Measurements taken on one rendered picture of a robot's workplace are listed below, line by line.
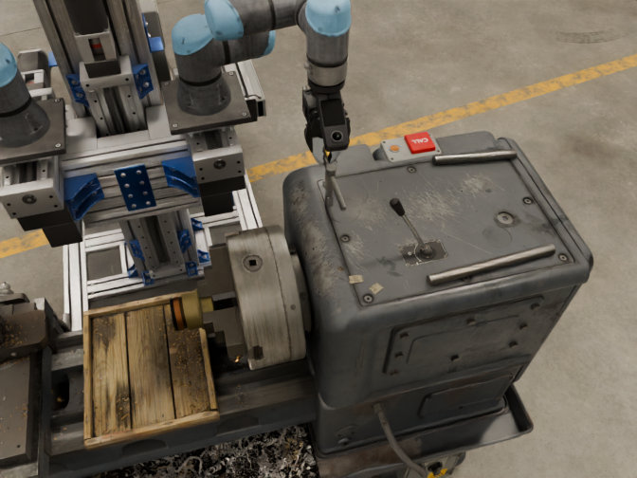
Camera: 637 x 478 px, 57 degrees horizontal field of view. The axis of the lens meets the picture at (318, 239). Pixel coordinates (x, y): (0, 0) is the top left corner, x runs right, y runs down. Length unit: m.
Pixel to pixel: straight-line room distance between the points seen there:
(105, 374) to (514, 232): 1.02
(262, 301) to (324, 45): 0.51
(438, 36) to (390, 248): 3.14
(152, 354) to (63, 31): 0.87
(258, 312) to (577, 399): 1.71
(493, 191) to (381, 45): 2.81
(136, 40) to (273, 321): 0.92
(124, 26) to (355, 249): 0.92
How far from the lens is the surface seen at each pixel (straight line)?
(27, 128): 1.70
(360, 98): 3.63
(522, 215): 1.35
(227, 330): 1.28
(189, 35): 1.57
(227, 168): 1.65
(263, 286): 1.20
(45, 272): 2.96
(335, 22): 1.03
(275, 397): 1.47
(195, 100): 1.66
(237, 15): 1.08
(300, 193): 1.32
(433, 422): 1.80
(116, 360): 1.56
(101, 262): 2.63
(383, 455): 1.77
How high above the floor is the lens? 2.21
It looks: 51 degrees down
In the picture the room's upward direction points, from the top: 2 degrees clockwise
